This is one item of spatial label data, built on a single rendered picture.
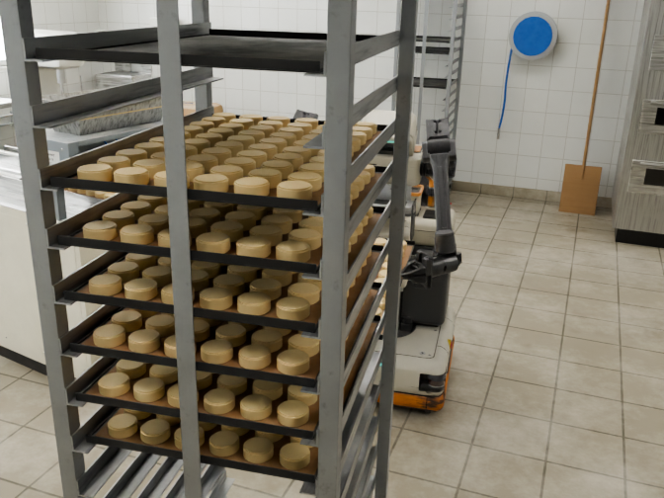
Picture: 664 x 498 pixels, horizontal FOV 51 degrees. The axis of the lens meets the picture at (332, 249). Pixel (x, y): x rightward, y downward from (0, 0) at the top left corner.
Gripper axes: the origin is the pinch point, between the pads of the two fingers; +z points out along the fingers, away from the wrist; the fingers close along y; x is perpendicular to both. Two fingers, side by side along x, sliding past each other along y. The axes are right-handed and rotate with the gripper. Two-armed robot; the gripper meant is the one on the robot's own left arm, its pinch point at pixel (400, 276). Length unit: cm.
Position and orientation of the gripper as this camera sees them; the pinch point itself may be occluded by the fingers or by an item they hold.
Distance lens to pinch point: 203.8
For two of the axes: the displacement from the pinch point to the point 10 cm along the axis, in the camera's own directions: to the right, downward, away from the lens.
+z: -8.5, 2.0, -4.9
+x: -5.3, -3.2, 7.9
